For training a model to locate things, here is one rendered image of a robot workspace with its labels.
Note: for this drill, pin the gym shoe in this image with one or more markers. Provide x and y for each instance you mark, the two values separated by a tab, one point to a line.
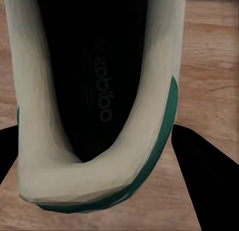
96	84

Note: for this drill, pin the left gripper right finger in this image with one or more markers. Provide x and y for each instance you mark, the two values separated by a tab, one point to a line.
212	180

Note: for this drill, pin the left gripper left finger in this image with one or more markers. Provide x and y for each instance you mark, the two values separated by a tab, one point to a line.
8	149

